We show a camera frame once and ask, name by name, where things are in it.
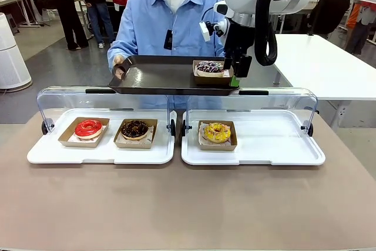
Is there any white air purifier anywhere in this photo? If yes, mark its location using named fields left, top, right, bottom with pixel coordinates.
left=0, top=12, right=32, bottom=90

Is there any chocolate sprinkled donut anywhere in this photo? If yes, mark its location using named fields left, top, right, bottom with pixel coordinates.
left=120, top=119, right=150, bottom=141

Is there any brown cardboard donut box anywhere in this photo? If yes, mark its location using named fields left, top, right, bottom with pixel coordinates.
left=197, top=120, right=238, bottom=152
left=58, top=117, right=110, bottom=148
left=113, top=118, right=159, bottom=150
left=192, top=59, right=235, bottom=86

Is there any bystander in red vest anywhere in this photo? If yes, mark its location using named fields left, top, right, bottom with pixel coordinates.
left=345, top=1, right=376, bottom=55

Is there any person's right hand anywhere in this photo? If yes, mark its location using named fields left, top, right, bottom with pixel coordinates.
left=112, top=56, right=130, bottom=81

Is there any white printed paper liner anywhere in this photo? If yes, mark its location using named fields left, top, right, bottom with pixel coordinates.
left=68, top=129, right=103, bottom=143
left=115, top=126, right=156, bottom=145
left=199, top=123, right=234, bottom=146

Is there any black serving tray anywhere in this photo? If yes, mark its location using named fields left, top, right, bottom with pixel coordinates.
left=108, top=55, right=240, bottom=96

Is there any yellow sprinkled donut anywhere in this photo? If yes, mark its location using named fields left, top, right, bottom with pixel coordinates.
left=204, top=122, right=232, bottom=144

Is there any white display tray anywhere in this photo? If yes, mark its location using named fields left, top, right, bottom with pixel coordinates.
left=26, top=108, right=176, bottom=166
left=181, top=109, right=326, bottom=166

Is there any seated bystander in black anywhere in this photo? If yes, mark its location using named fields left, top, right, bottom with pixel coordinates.
left=308, top=0, right=351, bottom=36

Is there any clear plastic display cover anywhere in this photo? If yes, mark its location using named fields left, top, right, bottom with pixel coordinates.
left=36, top=86, right=177, bottom=139
left=181, top=87, right=318, bottom=138

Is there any large white table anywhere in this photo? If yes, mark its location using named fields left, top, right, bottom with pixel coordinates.
left=264, top=34, right=376, bottom=130

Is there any person's right forearm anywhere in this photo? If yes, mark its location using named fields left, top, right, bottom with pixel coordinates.
left=107, top=35, right=133, bottom=68

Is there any red glazed donut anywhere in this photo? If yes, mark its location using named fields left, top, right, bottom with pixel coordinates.
left=74, top=119, right=103, bottom=141

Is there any black cable sleeve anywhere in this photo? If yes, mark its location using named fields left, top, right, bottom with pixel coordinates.
left=254, top=0, right=294, bottom=66

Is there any black clip microphone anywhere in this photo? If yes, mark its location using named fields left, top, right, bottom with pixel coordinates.
left=163, top=29, right=173, bottom=51

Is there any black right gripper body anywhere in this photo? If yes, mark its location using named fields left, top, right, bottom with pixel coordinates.
left=224, top=20, right=255, bottom=58

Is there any person in blue shirt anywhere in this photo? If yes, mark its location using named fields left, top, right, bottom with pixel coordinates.
left=107, top=0, right=233, bottom=110

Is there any bystander in light blue shirt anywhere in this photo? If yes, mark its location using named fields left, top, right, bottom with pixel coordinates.
left=41, top=0, right=89, bottom=51

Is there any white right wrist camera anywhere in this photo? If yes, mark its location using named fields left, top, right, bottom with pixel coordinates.
left=199, top=21, right=227, bottom=43

